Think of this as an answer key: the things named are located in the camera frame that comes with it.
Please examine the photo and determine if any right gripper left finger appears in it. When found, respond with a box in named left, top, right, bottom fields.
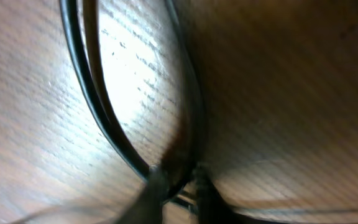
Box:
left=15, top=167, right=169, bottom=224

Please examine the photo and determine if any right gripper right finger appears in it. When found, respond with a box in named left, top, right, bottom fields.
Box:
left=194, top=164, right=282, bottom=224

